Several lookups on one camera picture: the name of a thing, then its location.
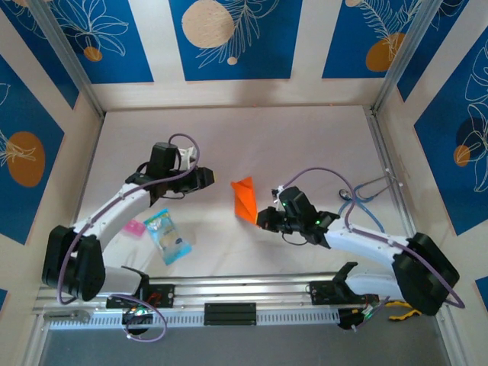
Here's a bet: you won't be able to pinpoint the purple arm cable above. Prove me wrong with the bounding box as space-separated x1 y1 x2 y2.
281 166 467 332
56 133 168 343

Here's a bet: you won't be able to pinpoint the white slotted cable duct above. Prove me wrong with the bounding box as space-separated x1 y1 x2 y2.
47 307 340 331

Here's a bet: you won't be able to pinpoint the yellow handled pliers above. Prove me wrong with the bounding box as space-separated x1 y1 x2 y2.
387 300 422 321

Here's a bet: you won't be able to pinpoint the small pink packet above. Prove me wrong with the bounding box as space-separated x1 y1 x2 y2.
124 220 146 237

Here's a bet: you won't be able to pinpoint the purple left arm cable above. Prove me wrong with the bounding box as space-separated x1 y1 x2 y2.
56 133 168 343

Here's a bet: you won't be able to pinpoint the aluminium frame beam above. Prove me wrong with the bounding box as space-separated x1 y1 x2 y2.
32 271 453 316

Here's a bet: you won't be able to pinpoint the aluminium side rail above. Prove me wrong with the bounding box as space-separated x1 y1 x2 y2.
364 106 428 274
56 114 104 283

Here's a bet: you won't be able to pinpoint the aluminium corner post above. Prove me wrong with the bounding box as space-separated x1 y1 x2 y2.
371 0 445 111
28 0 106 118

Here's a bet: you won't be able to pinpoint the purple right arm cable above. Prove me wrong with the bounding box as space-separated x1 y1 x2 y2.
281 166 467 332

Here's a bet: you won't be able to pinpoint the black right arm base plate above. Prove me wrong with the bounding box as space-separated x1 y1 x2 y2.
309 280 369 306

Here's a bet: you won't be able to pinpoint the orange paper sheet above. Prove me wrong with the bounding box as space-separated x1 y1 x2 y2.
230 175 260 226

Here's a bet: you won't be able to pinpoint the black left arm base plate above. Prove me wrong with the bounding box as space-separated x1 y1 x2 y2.
105 284 176 309

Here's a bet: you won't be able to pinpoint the black bracket block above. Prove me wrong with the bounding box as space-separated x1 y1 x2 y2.
204 302 257 326

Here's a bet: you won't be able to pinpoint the small LED controller board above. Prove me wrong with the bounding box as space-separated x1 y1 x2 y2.
121 307 153 325
337 307 378 332

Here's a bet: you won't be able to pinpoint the blue snack packet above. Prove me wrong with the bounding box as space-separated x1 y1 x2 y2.
143 207 194 267

